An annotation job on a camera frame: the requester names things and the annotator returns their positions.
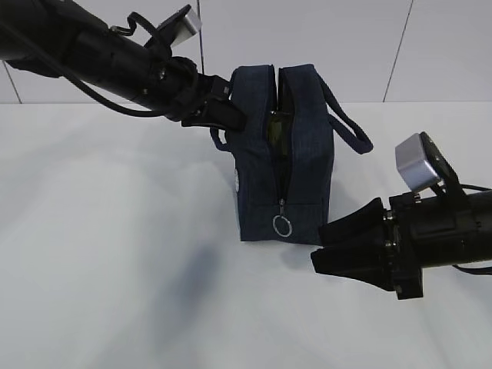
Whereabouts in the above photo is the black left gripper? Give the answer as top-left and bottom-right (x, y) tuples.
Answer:
(168, 57), (247, 131)

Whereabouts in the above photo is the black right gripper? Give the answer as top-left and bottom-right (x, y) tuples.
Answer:
(311, 192), (424, 300)

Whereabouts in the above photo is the green cucumber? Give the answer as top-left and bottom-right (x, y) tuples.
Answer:
(267, 111), (294, 156)

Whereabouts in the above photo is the navy blue lunch bag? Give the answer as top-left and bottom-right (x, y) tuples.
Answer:
(211, 64), (374, 245)

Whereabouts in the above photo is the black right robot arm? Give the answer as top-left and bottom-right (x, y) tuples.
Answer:
(311, 191), (491, 300)

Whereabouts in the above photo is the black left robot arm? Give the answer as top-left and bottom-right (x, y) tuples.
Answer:
(1, 1), (247, 131)

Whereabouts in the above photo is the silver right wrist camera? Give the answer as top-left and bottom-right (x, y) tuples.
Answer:
(395, 131), (460, 193)

